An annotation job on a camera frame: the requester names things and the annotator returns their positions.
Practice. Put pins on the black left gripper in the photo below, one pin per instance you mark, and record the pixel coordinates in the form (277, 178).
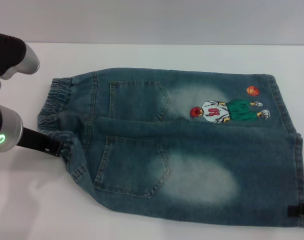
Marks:
(33, 142)

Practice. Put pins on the blue denim jeans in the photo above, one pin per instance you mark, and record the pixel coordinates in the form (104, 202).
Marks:
(192, 155)

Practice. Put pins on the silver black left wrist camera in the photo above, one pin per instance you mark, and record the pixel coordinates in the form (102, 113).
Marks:
(12, 55)

